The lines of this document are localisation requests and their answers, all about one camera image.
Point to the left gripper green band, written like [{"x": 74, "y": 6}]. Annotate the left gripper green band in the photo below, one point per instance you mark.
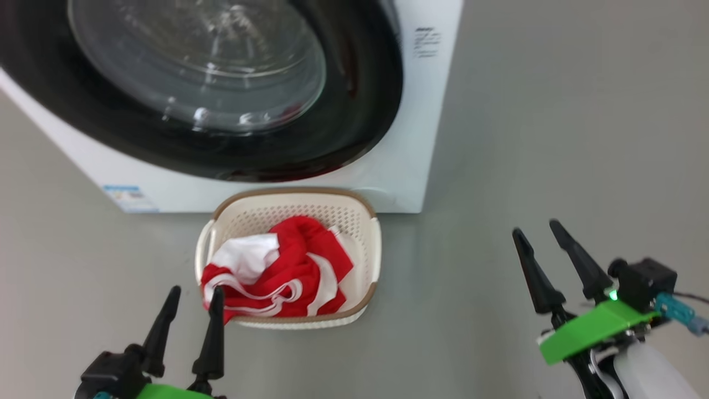
[{"x": 171, "y": 392}]

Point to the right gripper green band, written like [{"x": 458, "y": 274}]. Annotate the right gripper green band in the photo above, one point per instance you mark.
[{"x": 598, "y": 327}]

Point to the red and white garment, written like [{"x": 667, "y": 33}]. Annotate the red and white garment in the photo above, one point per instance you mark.
[{"x": 293, "y": 266}]

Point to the dark round glass machine door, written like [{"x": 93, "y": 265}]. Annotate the dark round glass machine door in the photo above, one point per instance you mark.
[{"x": 343, "y": 122}]

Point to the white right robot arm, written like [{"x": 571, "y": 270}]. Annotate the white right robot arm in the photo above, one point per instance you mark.
[{"x": 653, "y": 371}]

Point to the cream perforated laundry basket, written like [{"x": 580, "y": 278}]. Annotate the cream perforated laundry basket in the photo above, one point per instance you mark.
[{"x": 354, "y": 221}]

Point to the white washing machine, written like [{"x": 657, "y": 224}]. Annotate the white washing machine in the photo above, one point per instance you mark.
[{"x": 421, "y": 111}]

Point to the blue energy label sticker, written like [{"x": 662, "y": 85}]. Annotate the blue energy label sticker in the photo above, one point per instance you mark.
[{"x": 130, "y": 198}]

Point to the round white filter cover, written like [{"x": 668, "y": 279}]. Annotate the round white filter cover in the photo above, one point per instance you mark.
[{"x": 379, "y": 198}]

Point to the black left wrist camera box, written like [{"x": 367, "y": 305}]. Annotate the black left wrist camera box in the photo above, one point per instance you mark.
[{"x": 111, "y": 371}]

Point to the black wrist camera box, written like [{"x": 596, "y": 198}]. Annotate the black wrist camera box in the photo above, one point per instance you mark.
[
  {"x": 111, "y": 371},
  {"x": 645, "y": 282}
]

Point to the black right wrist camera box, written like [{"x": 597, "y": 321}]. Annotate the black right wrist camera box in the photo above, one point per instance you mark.
[{"x": 645, "y": 282}]

